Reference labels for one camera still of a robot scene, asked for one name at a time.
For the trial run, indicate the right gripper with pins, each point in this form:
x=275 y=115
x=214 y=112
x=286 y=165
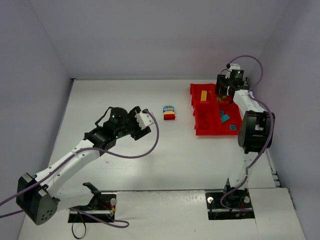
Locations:
x=222 y=89

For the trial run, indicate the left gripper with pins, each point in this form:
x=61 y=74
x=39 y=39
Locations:
x=137 y=124

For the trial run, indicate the large green lego brick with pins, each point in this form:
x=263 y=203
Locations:
x=222 y=99

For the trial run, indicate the yellow lego plate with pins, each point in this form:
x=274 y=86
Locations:
x=203 y=96

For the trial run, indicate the blue frog lego brick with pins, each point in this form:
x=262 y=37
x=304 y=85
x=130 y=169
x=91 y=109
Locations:
x=168 y=108

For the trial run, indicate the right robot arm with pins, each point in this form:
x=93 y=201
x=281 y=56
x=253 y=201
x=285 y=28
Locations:
x=254 y=137

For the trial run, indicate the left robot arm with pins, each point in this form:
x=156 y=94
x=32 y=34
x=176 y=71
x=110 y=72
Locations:
x=40 y=196

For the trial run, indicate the red four-compartment tray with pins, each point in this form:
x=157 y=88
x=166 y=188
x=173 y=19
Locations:
x=207 y=113

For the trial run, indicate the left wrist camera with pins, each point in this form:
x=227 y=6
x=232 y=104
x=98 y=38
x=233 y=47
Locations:
x=144 y=119

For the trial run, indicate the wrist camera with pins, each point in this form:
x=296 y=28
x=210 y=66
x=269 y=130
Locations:
x=144 y=119
x=233 y=67

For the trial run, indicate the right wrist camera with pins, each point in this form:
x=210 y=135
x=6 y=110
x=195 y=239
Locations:
x=233 y=67

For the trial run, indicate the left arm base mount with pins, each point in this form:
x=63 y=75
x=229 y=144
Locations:
x=102 y=205

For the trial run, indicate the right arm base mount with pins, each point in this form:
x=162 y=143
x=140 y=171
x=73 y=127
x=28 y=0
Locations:
x=229 y=204

